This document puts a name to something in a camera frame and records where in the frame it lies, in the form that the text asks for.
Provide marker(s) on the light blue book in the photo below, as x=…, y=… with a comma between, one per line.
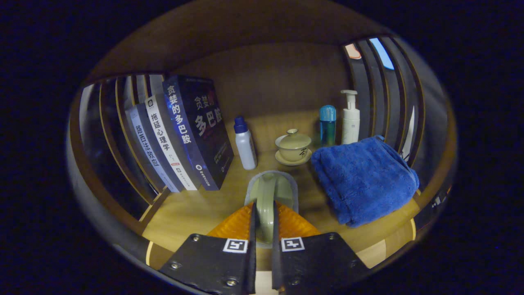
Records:
x=149, y=151

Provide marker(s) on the white bottle with blue cap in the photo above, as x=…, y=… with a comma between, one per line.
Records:
x=246, y=149

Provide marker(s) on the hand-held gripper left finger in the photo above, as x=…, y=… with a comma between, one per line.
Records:
x=252, y=262

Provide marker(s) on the white pump bottle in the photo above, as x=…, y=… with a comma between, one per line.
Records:
x=351, y=123

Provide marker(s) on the blue folded towel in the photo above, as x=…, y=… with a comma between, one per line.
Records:
x=364, y=180

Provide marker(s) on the teal bottle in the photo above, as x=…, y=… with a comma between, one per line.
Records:
x=327, y=129

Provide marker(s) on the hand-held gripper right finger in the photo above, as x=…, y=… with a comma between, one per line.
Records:
x=275, y=262

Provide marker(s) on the white book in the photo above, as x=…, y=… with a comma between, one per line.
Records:
x=166, y=143

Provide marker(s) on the dark blue book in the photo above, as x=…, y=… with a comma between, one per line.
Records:
x=204, y=131

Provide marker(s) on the wooden cabinet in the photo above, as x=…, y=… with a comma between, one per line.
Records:
x=278, y=73

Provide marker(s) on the wooden countertop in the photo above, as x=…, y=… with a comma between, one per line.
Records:
x=196, y=209

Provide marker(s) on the green scrub brush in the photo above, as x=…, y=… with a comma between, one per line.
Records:
x=268, y=192

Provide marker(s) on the lidded ceramic tea cup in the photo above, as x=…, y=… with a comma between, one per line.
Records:
x=292, y=147

